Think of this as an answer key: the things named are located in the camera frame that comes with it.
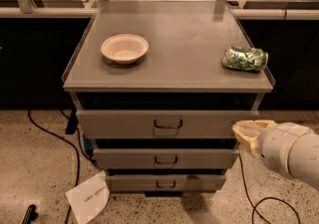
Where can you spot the yellow foam covered gripper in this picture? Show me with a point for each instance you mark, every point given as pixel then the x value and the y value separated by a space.
pixel 278 146

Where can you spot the grey top drawer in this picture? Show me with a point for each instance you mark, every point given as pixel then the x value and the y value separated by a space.
pixel 160 124

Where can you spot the grey drawer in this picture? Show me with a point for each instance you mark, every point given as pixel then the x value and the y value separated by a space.
pixel 172 182
pixel 160 124
pixel 165 158

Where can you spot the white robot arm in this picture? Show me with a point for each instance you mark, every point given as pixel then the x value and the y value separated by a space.
pixel 288 149

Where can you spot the grey drawer cabinet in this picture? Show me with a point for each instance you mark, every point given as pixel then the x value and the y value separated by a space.
pixel 181 71

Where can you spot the grey bottom drawer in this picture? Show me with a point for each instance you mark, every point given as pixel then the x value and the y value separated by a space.
pixel 172 182

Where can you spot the grey middle drawer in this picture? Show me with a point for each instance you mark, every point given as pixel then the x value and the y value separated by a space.
pixel 165 158

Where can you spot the green crumpled chip bag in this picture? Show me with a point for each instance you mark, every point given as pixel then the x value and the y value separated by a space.
pixel 245 59

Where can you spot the white paper bowl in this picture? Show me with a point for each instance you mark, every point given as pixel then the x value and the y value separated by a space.
pixel 124 49

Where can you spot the white paper sign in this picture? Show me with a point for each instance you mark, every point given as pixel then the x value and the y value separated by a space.
pixel 89 198

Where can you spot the black object floor corner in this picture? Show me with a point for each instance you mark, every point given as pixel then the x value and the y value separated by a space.
pixel 30 214

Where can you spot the white horizontal rail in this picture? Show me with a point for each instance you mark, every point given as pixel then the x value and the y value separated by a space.
pixel 242 14

